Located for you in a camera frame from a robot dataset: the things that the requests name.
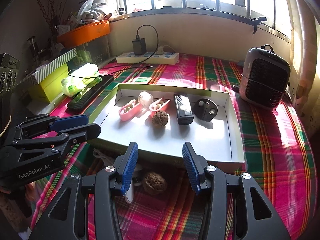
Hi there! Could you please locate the patterned window curtain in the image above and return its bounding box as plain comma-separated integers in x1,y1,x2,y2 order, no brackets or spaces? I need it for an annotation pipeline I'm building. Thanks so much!
295,0,319,136

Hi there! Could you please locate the white power strip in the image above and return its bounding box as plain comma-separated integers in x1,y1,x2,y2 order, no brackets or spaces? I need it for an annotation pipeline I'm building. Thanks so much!
116,52,179,65

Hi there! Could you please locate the black window latch hook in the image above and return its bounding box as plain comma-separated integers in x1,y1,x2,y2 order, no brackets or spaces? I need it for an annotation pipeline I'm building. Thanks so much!
252,16,267,35

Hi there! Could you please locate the green white plastic package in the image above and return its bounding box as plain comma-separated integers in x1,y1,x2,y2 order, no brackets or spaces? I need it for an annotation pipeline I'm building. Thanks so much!
61,63,100,98

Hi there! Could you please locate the orange storage box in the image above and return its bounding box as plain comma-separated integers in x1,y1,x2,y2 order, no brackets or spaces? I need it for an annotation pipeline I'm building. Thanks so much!
56,21,111,49

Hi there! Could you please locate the black remote control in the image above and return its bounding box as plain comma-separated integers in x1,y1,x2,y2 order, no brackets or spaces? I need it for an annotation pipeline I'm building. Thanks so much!
67,75,114,113

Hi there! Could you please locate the brown walnut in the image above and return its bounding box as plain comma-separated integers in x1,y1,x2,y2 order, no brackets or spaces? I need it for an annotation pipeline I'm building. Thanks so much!
142,172,167,195
152,111,169,127

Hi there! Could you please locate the black round disc gadget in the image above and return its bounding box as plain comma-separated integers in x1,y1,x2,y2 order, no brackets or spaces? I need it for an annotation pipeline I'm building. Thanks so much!
193,98,218,122

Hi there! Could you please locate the white round plug gadget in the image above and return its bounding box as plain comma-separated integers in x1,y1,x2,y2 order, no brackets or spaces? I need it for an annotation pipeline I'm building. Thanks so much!
124,164,143,204

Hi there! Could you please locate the yellow green gift box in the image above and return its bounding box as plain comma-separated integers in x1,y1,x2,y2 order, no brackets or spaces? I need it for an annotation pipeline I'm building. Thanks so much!
28,64,71,102

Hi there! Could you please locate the pink black portable heater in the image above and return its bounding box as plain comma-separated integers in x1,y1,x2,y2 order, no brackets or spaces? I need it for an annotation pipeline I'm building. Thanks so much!
239,44,291,110

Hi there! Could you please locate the white round small object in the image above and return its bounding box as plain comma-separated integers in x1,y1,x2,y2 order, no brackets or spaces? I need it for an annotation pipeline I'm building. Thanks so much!
138,91,153,108

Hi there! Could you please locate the pink earbud case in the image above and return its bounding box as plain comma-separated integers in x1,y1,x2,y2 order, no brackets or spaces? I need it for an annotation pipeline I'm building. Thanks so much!
118,99,142,121

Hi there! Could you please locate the red earbud case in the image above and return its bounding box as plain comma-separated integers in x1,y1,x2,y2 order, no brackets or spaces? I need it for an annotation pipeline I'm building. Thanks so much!
149,98,170,117

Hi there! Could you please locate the black charger adapter with cable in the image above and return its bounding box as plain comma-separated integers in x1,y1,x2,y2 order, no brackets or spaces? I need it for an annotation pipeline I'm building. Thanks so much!
132,24,159,64

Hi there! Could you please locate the black rectangular device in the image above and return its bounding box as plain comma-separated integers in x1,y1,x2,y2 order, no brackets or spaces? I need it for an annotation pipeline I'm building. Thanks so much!
174,94,194,125

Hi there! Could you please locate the green white cardboard box tray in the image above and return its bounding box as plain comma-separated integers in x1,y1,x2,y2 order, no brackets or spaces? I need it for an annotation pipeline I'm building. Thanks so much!
89,83,245,173

